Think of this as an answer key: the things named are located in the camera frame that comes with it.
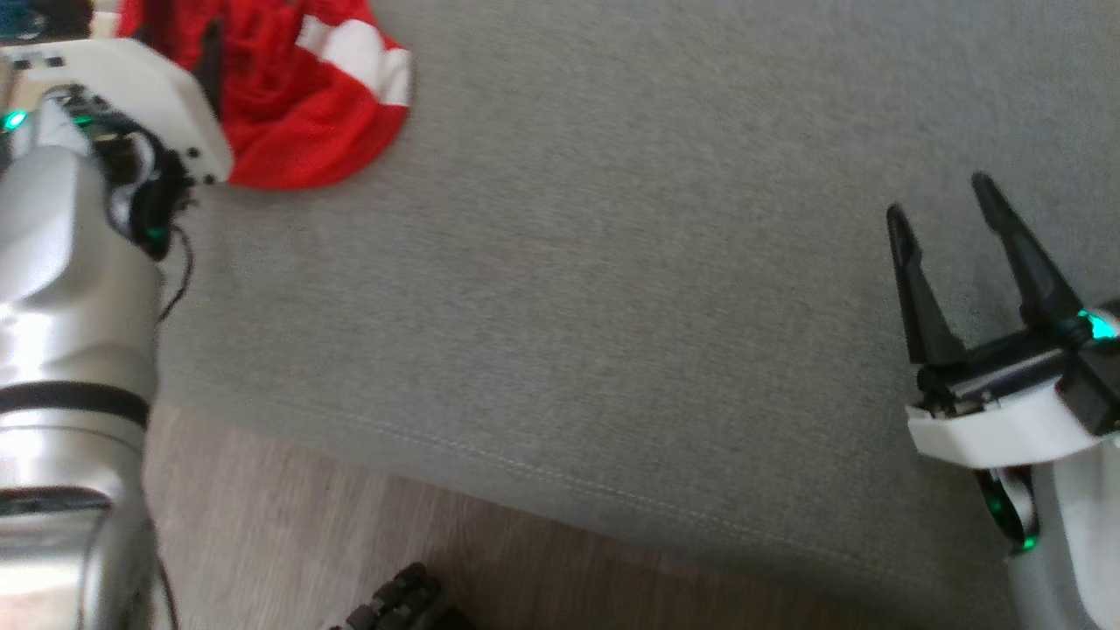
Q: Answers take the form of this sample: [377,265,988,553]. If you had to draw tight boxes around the red basketball shorts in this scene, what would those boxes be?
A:
[114,0,414,191]

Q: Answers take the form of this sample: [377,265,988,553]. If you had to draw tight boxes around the grey fabric sofa seat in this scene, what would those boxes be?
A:
[149,0,1120,630]

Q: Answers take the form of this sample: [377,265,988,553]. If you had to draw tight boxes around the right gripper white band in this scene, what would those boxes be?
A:
[885,171,1120,470]

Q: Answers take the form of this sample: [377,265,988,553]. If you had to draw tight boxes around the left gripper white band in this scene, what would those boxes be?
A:
[0,17,235,186]

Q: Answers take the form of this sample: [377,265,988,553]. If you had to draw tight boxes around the black ribbed wheel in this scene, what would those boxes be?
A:
[325,563,460,630]

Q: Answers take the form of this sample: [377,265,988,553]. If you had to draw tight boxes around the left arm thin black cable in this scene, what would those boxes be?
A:
[156,223,195,326]

